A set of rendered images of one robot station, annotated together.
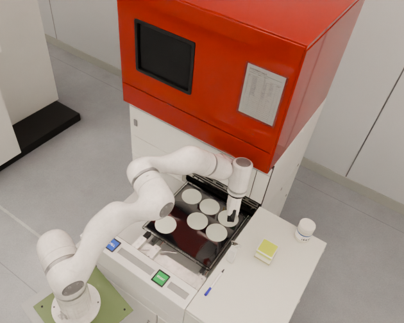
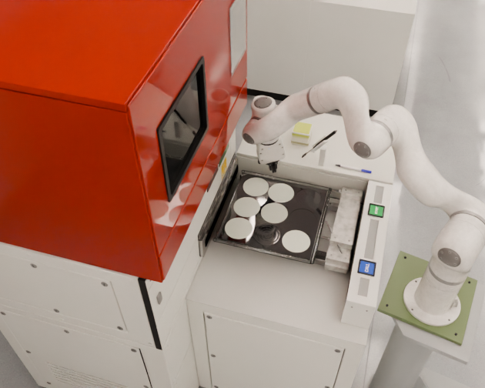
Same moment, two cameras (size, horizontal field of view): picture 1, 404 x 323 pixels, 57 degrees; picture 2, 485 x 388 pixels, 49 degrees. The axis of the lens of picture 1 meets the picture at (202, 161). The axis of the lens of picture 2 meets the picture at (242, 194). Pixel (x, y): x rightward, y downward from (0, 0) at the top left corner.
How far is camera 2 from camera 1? 1.90 m
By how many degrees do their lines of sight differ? 65
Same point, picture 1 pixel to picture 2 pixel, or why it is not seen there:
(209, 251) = (309, 193)
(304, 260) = not seen: hidden behind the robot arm
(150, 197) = (406, 115)
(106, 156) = not seen: outside the picture
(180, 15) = (189, 41)
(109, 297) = (403, 275)
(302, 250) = not seen: hidden behind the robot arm
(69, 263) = (476, 202)
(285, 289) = (328, 122)
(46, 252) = (478, 233)
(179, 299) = (386, 191)
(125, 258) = (374, 249)
